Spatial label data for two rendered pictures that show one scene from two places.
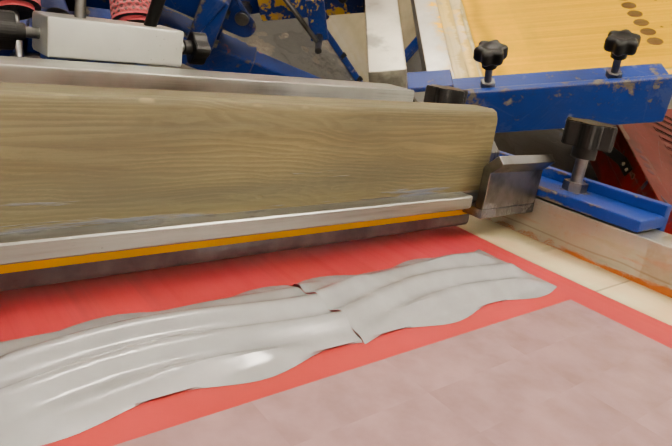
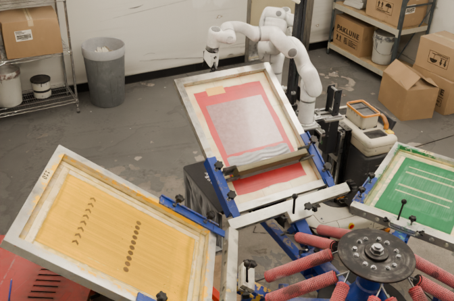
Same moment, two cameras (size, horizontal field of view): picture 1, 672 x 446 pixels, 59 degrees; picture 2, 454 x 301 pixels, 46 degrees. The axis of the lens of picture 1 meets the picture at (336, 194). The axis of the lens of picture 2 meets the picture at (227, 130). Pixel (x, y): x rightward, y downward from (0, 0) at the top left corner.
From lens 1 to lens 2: 2.81 m
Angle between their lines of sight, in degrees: 108
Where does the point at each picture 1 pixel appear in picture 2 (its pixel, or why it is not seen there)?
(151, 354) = (276, 149)
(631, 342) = (226, 146)
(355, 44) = not seen: outside the picture
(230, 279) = not seen: hidden behind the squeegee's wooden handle
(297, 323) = (264, 151)
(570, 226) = not seen: hidden behind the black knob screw
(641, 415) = (235, 136)
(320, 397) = (263, 144)
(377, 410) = (259, 142)
